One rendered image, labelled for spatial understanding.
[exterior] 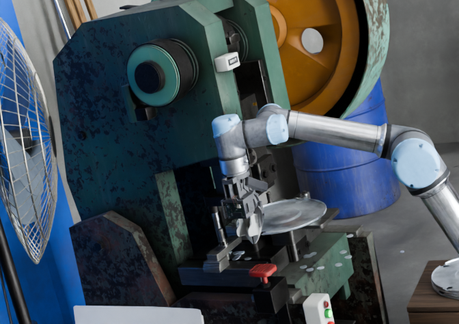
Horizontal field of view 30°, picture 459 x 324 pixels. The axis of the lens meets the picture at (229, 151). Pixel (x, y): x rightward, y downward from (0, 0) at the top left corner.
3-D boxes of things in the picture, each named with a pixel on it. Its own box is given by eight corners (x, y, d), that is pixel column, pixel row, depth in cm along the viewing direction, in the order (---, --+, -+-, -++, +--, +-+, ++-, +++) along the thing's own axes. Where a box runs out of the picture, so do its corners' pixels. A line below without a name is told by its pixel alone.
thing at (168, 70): (287, 53, 288) (278, 1, 283) (179, 107, 234) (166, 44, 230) (242, 57, 297) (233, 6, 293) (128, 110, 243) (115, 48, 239)
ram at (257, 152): (285, 176, 273) (266, 86, 266) (263, 193, 261) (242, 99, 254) (239, 178, 283) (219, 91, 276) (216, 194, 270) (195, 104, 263)
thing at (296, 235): (348, 246, 269) (339, 206, 266) (329, 265, 258) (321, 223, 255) (278, 246, 283) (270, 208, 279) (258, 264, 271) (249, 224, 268)
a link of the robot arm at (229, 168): (227, 153, 234) (253, 151, 229) (231, 169, 235) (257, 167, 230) (213, 162, 227) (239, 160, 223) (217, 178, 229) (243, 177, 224)
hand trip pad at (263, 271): (283, 288, 240) (277, 263, 239) (273, 297, 236) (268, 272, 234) (261, 287, 244) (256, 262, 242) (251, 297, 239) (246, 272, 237)
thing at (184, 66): (212, 106, 246) (195, 30, 241) (190, 117, 237) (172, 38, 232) (150, 112, 258) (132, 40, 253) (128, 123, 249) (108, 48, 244)
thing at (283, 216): (341, 199, 274) (340, 197, 273) (302, 235, 250) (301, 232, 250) (263, 201, 289) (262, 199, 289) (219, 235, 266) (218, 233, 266)
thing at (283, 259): (325, 229, 290) (322, 212, 289) (263, 288, 254) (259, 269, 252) (249, 230, 306) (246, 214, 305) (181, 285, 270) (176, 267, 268)
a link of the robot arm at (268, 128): (285, 106, 230) (245, 113, 232) (282, 116, 220) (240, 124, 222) (291, 135, 232) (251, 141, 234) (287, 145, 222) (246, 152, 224)
